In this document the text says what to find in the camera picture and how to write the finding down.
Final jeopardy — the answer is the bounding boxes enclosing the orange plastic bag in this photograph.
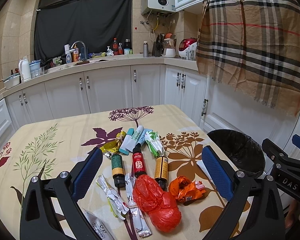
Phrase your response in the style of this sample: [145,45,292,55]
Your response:
[168,176,206,203]

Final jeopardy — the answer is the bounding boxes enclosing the green label bottle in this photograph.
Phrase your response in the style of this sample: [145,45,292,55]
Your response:
[111,154,125,189]

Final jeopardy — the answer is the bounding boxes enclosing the yellow wrapper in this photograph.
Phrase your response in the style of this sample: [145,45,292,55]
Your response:
[100,131,126,159]

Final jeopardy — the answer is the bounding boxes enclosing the silver sachet strip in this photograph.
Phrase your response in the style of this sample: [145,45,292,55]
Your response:
[125,173,152,238]

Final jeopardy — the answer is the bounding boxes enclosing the red plastic bag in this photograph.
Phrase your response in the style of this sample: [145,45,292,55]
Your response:
[133,174,181,232]

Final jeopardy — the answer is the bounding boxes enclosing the yellow label bottle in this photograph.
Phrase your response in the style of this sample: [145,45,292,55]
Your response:
[154,156,168,191]

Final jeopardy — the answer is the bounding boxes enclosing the white teal tube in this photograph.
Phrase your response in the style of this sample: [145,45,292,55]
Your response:
[119,125,144,155]

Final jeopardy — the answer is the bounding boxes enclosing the green white wrapper bundle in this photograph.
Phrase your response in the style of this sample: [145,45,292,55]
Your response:
[145,131,165,158]

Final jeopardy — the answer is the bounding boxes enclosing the blue white tube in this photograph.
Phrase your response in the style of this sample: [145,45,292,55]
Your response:
[137,128,153,146]

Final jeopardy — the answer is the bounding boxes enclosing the black trash bin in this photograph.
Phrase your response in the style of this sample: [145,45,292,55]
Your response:
[207,129,266,178]

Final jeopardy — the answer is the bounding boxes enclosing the person's hand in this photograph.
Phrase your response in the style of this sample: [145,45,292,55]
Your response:
[285,199,300,229]

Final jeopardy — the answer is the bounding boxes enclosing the white lower cabinets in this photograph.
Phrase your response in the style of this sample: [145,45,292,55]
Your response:
[0,61,300,158]

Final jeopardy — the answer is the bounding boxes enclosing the plaid beige scarf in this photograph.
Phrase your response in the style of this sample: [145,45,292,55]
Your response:
[196,0,300,116]

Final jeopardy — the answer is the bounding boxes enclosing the floral beige tablecloth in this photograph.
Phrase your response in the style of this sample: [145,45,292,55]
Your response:
[0,105,227,239]

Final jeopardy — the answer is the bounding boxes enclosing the red white rice cooker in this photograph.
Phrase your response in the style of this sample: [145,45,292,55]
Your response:
[178,38,197,61]

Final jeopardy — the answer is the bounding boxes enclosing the white pot with lid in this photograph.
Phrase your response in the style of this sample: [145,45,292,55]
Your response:
[3,73,21,90]

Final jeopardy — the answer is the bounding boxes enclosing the white electric kettle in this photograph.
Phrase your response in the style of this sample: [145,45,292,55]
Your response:
[18,58,31,82]

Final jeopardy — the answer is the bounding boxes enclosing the white blender jug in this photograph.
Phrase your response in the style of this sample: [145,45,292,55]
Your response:
[162,33,177,58]

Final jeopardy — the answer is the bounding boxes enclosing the black knife block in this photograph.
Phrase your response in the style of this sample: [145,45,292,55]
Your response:
[152,33,165,57]

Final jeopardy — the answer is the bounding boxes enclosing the orange dish soap bottle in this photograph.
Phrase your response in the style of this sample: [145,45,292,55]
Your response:
[72,44,79,62]

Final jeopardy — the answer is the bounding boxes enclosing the steel thermos bottle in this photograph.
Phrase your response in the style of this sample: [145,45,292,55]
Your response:
[143,41,149,57]

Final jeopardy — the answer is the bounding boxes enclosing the chrome sink faucet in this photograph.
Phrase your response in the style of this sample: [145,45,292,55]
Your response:
[70,41,88,62]

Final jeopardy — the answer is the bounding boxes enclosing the dark sauce bottle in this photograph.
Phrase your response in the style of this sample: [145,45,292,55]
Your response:
[113,38,119,55]

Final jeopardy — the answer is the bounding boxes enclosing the black window curtain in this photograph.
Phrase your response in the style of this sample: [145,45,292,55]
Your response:
[34,0,132,62]

